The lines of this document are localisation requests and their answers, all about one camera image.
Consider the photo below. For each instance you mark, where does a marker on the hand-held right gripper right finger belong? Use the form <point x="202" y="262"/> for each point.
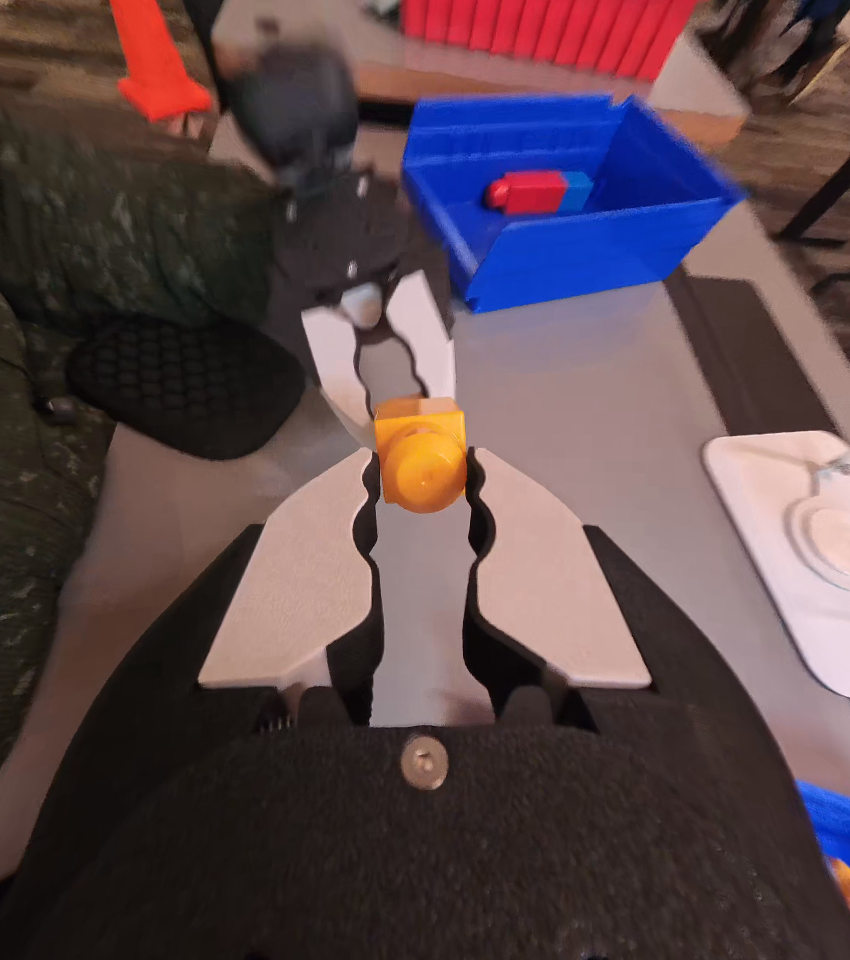
<point x="552" y="600"/>

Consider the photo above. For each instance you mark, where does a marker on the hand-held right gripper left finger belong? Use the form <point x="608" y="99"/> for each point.
<point x="297" y="600"/>

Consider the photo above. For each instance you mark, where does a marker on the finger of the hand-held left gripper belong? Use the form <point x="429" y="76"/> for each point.
<point x="428" y="330"/>
<point x="335" y="352"/>

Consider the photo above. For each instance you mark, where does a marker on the yellow mega block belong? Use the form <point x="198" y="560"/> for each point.
<point x="421" y="465"/>

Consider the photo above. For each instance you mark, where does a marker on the red and blue block tower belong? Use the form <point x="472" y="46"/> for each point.
<point x="533" y="193"/>

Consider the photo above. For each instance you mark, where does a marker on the white document stand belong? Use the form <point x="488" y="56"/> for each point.
<point x="755" y="487"/>

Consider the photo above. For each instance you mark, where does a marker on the orange traffic cone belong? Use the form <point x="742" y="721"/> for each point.
<point x="158" y="67"/>

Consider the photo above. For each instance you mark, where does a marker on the red plastic bin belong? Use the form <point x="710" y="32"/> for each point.
<point x="545" y="30"/>

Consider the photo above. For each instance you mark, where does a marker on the grey table with wooden edge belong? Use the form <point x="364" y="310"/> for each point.
<point x="695" y="97"/>

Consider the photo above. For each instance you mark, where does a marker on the wooden background desk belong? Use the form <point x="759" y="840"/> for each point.
<point x="845" y="172"/>

